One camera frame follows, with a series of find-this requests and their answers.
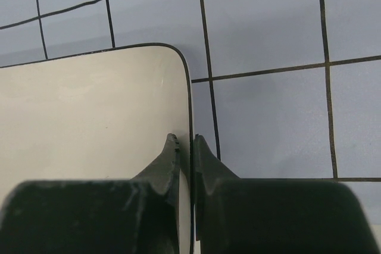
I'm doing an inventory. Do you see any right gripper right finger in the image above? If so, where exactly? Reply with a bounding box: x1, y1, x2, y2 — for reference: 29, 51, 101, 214
193, 135, 380, 253

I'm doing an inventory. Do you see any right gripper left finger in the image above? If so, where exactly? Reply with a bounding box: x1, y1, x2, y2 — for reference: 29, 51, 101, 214
1, 134, 180, 253

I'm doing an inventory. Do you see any white rectangular plate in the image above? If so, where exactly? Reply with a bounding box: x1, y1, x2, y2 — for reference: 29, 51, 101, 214
1, 44, 193, 253

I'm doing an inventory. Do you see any blue checkered cloth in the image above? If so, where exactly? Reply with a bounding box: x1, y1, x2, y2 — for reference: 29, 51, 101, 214
1, 0, 380, 225

